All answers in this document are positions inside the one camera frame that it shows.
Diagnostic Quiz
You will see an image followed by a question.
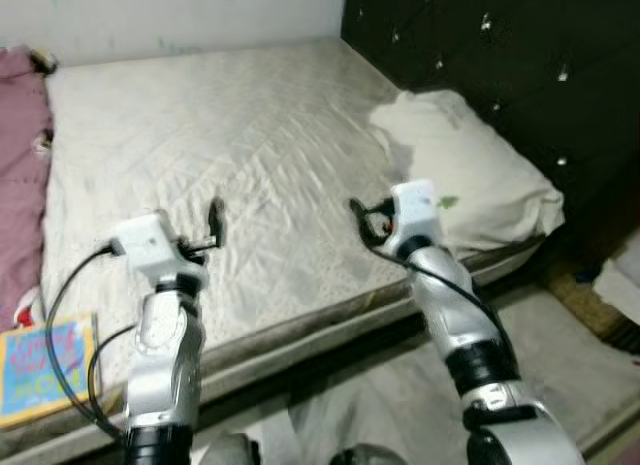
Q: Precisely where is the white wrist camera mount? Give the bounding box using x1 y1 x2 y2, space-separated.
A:
388 180 442 247
110 213 192 282

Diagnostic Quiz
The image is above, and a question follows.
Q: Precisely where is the white box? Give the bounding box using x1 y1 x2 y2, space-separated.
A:
590 253 640 322

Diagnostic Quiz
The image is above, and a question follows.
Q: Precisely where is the white quilted mattress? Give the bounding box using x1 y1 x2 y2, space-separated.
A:
40 37 563 428

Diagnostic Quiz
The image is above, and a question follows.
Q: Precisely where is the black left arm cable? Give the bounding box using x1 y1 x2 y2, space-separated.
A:
42 243 136 441

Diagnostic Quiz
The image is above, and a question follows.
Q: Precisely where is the white lettered pillow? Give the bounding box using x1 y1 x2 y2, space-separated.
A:
368 88 567 255

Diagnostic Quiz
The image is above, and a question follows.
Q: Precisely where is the colourful blue yellow book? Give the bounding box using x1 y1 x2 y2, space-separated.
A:
0 313 102 432

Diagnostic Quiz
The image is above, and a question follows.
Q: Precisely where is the silver robot left leg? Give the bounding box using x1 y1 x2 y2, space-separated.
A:
195 433 261 465

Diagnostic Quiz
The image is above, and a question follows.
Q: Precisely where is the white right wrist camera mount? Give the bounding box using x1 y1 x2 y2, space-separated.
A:
388 180 442 247

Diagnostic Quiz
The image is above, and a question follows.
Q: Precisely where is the dark tufted headboard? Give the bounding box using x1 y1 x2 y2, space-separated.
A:
340 0 640 278

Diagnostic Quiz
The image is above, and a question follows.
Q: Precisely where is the silver robot right leg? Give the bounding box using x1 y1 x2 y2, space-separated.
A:
330 445 411 465

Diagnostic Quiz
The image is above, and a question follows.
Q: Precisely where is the silver robot leg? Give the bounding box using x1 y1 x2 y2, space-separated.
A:
195 433 261 465
330 445 411 465

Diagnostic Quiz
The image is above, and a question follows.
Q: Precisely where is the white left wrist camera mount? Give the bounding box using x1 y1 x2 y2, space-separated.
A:
110 213 192 282

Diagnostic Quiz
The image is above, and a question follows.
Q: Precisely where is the pink printed blanket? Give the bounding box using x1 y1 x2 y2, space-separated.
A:
0 47 54 332

